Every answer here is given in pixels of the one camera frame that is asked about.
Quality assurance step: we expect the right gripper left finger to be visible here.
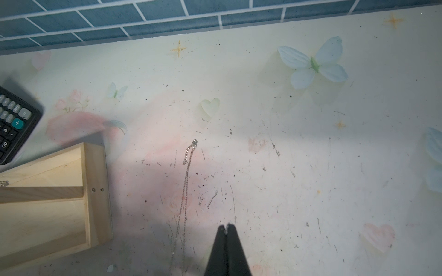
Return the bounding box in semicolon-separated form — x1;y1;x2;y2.
204;225;228;276

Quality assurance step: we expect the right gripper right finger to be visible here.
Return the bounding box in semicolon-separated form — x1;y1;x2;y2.
226;224;252;276

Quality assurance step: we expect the silver chain necklace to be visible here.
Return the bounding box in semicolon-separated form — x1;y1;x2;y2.
169;138;199;273

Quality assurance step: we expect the wooden jewelry display stand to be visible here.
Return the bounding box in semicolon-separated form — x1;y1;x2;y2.
1;143;113;272

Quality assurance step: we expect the black calculator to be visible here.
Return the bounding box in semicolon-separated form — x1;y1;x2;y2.
1;87;42;166

